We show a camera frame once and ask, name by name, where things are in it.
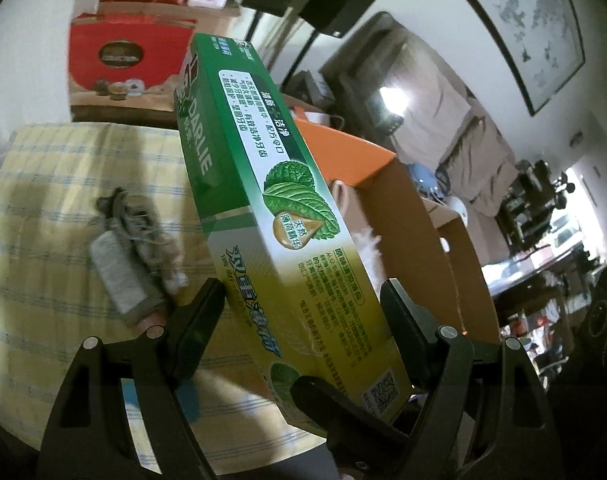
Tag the sofa with beige cover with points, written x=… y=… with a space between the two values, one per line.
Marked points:
x=458 y=110

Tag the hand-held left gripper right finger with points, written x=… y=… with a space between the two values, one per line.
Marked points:
x=408 y=330

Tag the brown cardboard box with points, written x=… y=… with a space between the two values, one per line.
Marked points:
x=218 y=20

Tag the round dining table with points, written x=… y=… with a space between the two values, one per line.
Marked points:
x=533 y=275

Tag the red chocolate gift box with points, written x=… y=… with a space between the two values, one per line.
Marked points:
x=158 y=55

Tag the black round-patterned appliance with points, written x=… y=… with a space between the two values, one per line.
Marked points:
x=603 y=320

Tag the white round object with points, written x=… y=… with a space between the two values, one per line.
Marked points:
x=456 y=207

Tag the white cylindrical bottle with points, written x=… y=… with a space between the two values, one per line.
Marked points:
x=123 y=275

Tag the blue object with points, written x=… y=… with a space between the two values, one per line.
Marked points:
x=426 y=177

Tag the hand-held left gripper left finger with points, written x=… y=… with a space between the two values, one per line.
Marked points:
x=198 y=330

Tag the dark cluttered shelf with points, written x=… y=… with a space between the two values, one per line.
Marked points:
x=528 y=200

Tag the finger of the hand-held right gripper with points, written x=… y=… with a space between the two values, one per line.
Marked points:
x=348 y=415

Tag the black speaker stand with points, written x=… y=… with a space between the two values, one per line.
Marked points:
x=303 y=55
x=255 y=25

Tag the grey device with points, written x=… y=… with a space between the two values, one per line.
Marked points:
x=306 y=87

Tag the framed wall painting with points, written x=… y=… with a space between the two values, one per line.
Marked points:
x=523 y=20

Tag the white fluffy item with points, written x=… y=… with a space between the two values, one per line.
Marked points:
x=371 y=250

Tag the cardboard box with orange flap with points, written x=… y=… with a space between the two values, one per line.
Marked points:
x=408 y=200

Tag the green toothpaste box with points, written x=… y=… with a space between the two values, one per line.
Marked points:
x=243 y=125

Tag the yellow plaid cloth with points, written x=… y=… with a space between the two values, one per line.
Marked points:
x=48 y=210

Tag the black box with bright light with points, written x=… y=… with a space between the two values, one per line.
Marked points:
x=391 y=100

